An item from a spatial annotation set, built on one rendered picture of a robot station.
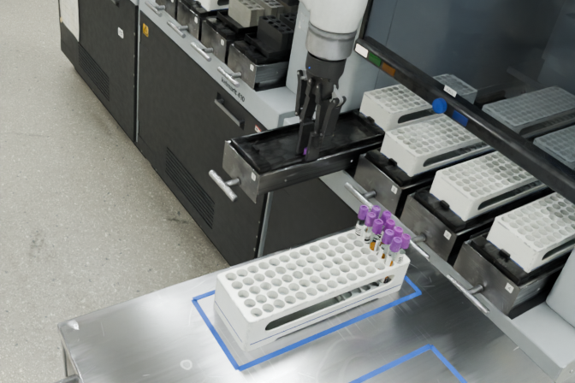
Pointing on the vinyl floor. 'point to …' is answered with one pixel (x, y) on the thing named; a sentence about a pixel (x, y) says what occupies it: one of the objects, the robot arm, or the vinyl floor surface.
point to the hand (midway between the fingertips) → (309, 141)
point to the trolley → (298, 339)
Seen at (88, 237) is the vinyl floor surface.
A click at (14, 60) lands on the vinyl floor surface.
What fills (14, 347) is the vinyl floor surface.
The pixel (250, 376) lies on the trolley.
